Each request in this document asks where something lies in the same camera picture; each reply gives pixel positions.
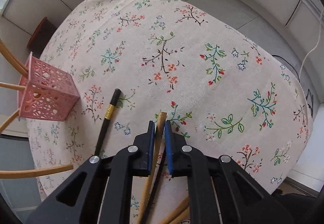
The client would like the black chopstick gold band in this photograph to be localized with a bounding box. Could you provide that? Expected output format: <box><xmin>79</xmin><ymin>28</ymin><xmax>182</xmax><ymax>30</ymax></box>
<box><xmin>94</xmin><ymin>88</ymin><xmax>121</xmax><ymax>156</ymax></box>

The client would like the wooden chopstick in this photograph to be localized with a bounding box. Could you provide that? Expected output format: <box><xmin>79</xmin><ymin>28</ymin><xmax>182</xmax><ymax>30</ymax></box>
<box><xmin>0</xmin><ymin>109</ymin><xmax>20</xmax><ymax>134</ymax></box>
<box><xmin>0</xmin><ymin>164</ymin><xmax>74</xmax><ymax>179</ymax></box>
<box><xmin>0</xmin><ymin>82</ymin><xmax>26</xmax><ymax>91</ymax></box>
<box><xmin>171</xmin><ymin>207</ymin><xmax>190</xmax><ymax>224</ymax></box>
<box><xmin>160</xmin><ymin>197</ymin><xmax>190</xmax><ymax>224</ymax></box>
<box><xmin>137</xmin><ymin>112</ymin><xmax>167</xmax><ymax>223</ymax></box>
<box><xmin>0</xmin><ymin>40</ymin><xmax>28</xmax><ymax>78</ymax></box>

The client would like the floral tablecloth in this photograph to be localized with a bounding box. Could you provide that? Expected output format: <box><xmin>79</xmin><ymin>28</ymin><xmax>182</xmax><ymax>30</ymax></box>
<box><xmin>28</xmin><ymin>0</ymin><xmax>312</xmax><ymax>193</ymax></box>

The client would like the pink perforated utensil basket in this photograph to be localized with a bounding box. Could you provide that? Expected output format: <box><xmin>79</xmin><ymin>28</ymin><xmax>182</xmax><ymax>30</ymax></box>
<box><xmin>17</xmin><ymin>54</ymin><xmax>80</xmax><ymax>121</ymax></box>

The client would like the dark red trash bin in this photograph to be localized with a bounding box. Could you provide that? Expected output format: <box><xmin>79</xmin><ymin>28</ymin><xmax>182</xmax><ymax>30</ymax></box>
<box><xmin>27</xmin><ymin>17</ymin><xmax>57</xmax><ymax>58</ymax></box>

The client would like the white cable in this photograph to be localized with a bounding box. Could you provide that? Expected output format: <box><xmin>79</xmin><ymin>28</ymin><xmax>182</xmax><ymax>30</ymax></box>
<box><xmin>298</xmin><ymin>8</ymin><xmax>324</xmax><ymax>80</ymax></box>

